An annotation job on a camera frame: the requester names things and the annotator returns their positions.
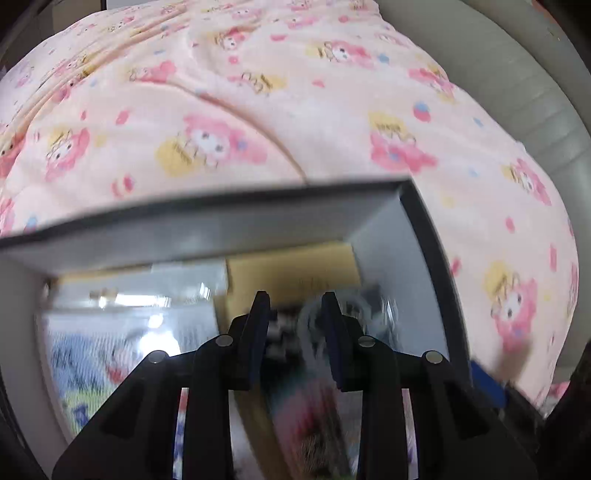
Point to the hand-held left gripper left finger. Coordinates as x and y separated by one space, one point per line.
258 341

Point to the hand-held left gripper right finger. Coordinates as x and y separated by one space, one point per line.
333 341

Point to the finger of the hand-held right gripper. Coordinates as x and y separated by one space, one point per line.
487 378

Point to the phone case packet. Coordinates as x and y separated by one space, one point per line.
295 415

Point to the grey storage box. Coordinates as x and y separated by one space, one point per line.
231 221

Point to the cartoon print plastic packet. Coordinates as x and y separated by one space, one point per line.
92 360

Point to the yellow card insert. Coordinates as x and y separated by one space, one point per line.
295 267

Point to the pink printed blanket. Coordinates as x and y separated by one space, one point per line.
323 115

